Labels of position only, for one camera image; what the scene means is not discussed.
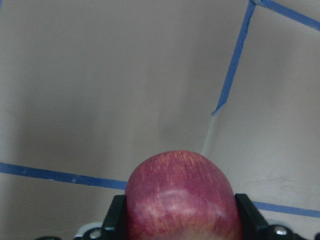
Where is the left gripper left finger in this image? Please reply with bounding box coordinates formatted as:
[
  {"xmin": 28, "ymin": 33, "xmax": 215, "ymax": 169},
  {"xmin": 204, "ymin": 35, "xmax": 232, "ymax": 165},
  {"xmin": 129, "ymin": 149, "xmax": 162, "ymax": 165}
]
[{"xmin": 101, "ymin": 195, "xmax": 127, "ymax": 240}]

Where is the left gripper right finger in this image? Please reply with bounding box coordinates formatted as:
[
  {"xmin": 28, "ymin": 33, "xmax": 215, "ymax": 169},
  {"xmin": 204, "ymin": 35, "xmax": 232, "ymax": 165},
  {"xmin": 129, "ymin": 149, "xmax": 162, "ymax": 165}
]
[{"xmin": 235, "ymin": 193, "xmax": 271, "ymax": 240}]

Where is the red yellow apple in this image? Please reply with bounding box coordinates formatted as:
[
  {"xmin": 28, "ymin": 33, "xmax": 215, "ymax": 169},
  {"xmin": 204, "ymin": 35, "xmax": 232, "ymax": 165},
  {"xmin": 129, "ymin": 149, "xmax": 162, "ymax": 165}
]
[{"xmin": 125, "ymin": 150, "xmax": 243, "ymax": 240}]

